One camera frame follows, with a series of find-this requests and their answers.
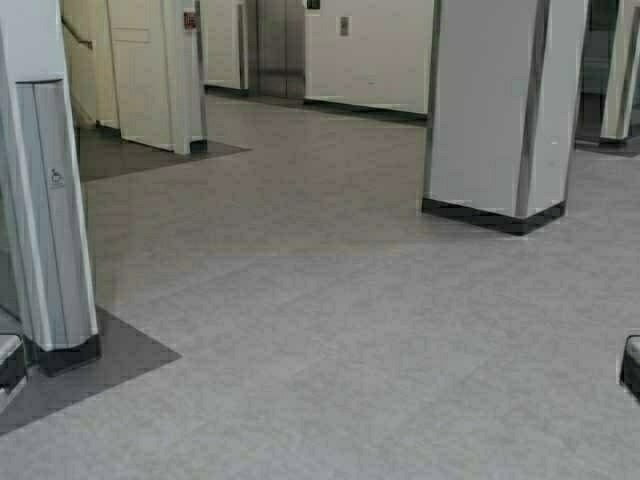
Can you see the grey metal door frame post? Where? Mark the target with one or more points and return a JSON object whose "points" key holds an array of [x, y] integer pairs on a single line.
{"points": [[44, 201]]}

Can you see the stainless steel elevator door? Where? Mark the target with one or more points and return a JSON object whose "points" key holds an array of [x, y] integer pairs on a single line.
{"points": [[281, 48]]}

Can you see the white square pillar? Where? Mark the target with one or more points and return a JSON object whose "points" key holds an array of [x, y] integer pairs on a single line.
{"points": [[504, 102]]}

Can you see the metal elevator call button panel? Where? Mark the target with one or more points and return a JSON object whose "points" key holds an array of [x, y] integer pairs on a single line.
{"points": [[344, 25]]}

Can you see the silver robot base right corner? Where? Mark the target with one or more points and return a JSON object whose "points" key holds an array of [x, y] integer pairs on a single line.
{"points": [[629, 371]]}

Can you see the cream stairwell door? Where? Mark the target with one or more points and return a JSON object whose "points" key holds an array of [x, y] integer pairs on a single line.
{"points": [[158, 70]]}

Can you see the silver robot base left corner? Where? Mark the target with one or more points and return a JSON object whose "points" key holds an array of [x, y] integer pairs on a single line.
{"points": [[13, 362]]}

